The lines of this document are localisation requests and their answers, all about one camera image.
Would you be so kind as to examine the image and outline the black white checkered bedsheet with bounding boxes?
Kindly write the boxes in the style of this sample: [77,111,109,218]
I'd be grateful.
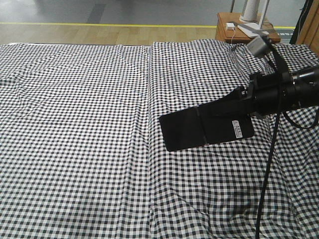
[0,39,319,239]

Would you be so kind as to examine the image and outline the black camera cable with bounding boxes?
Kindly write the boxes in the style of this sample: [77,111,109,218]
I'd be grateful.
[254,37,319,239]

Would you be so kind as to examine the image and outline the white cylindrical speaker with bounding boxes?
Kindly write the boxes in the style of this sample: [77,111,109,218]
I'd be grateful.
[239,0,260,23]

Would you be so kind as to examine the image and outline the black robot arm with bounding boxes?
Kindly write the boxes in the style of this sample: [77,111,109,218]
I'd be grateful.
[198,66,319,119]

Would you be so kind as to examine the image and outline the wooden bedside table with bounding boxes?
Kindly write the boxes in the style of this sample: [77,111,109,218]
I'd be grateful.
[215,12,281,44]

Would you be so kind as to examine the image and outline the white desk lamp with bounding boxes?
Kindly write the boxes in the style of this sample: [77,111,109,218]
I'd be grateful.
[237,0,274,38]

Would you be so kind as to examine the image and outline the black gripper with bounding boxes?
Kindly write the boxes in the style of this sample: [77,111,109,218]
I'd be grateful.
[198,73,299,119]

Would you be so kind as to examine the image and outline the white power adapter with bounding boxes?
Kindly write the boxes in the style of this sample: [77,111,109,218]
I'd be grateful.
[226,22,235,30]

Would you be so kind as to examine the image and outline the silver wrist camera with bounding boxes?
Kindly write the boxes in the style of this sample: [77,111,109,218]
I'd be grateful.
[247,36,272,58]

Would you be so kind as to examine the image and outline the wooden headboard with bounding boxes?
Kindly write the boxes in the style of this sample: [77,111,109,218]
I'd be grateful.
[296,0,319,55]

